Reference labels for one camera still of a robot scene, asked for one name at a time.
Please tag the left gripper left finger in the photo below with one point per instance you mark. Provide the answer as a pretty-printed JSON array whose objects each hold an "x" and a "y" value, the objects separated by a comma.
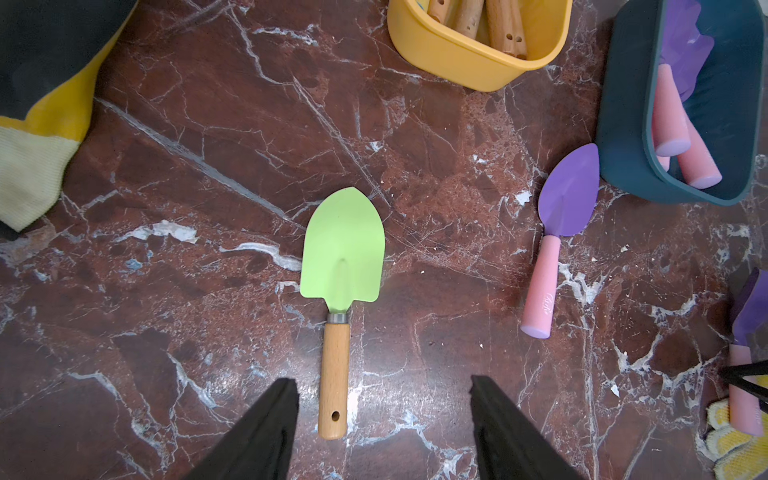
[{"x": 260, "y": 444}]

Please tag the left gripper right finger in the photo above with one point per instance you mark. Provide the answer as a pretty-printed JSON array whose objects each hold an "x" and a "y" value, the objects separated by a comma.
[{"x": 508, "y": 444}]

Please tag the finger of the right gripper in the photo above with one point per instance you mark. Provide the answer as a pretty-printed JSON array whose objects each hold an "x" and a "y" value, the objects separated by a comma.
[{"x": 745, "y": 377}]

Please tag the green shovel wooden handle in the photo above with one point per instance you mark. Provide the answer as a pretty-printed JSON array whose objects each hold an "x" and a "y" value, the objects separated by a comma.
[
  {"x": 439, "y": 10},
  {"x": 342, "y": 263},
  {"x": 468, "y": 17},
  {"x": 506, "y": 28}
]

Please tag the yellow plastic storage box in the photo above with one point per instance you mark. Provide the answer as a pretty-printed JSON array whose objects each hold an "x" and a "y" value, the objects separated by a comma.
[{"x": 473, "y": 63}]

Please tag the dark teal storage box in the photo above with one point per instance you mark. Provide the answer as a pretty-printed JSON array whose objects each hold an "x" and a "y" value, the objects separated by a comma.
[{"x": 725, "y": 106}]

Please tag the yellow dotted work glove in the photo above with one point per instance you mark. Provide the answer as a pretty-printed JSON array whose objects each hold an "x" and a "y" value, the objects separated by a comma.
[{"x": 736, "y": 455}]

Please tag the black and yellow glove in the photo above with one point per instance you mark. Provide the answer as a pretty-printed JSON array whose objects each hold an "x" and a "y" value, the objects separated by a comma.
[{"x": 51, "y": 53}]

